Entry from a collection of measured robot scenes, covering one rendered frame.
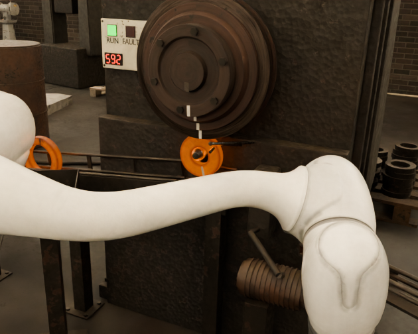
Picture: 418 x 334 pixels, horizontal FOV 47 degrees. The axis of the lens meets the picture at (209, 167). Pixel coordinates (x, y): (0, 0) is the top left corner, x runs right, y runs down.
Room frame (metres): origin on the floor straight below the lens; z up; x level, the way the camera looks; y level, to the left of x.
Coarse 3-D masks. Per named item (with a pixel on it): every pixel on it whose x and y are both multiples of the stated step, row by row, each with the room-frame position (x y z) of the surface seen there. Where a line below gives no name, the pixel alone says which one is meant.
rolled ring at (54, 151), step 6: (36, 138) 1.85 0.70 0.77; (42, 138) 1.85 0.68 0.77; (36, 144) 1.85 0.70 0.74; (42, 144) 1.84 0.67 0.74; (48, 144) 1.83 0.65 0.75; (54, 144) 1.85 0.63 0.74; (30, 150) 1.88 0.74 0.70; (48, 150) 1.83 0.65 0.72; (54, 150) 1.82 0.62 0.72; (30, 156) 1.88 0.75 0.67; (54, 156) 1.82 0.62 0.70; (60, 156) 1.84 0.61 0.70; (30, 162) 1.87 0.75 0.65; (54, 162) 1.82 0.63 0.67; (60, 162) 1.83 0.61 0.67; (54, 168) 1.82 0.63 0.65; (60, 168) 1.84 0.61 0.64
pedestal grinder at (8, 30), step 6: (6, 0) 9.33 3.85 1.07; (0, 6) 9.48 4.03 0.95; (6, 6) 9.42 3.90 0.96; (12, 6) 9.38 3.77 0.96; (18, 6) 9.51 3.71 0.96; (0, 12) 9.59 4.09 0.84; (6, 12) 9.44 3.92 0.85; (12, 12) 9.36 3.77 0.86; (18, 12) 9.50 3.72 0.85; (6, 18) 9.45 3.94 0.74; (6, 24) 9.43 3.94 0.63; (12, 24) 9.52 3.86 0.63; (6, 30) 9.43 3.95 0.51; (12, 30) 9.50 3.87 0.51; (6, 36) 9.42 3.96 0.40; (12, 36) 9.47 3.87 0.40
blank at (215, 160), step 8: (184, 144) 1.58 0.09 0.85; (192, 144) 1.57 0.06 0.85; (200, 144) 1.56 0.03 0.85; (184, 152) 1.58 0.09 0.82; (208, 152) 1.54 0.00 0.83; (216, 152) 1.53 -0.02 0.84; (184, 160) 1.58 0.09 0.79; (192, 160) 1.57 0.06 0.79; (208, 160) 1.54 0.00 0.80; (216, 160) 1.53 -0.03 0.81; (192, 168) 1.57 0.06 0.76; (200, 168) 1.56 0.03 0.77; (208, 168) 1.54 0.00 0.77; (216, 168) 1.53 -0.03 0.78
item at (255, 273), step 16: (240, 272) 1.33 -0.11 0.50; (256, 272) 1.30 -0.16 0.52; (272, 272) 1.29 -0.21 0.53; (288, 272) 1.29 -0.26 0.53; (240, 288) 1.30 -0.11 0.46; (256, 288) 1.28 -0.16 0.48; (272, 288) 1.26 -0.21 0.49; (288, 288) 1.25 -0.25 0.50; (256, 304) 1.29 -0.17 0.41; (272, 304) 1.32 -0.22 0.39; (288, 304) 1.24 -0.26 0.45; (304, 304) 1.24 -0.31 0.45; (256, 320) 1.29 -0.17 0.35; (272, 320) 1.34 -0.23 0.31
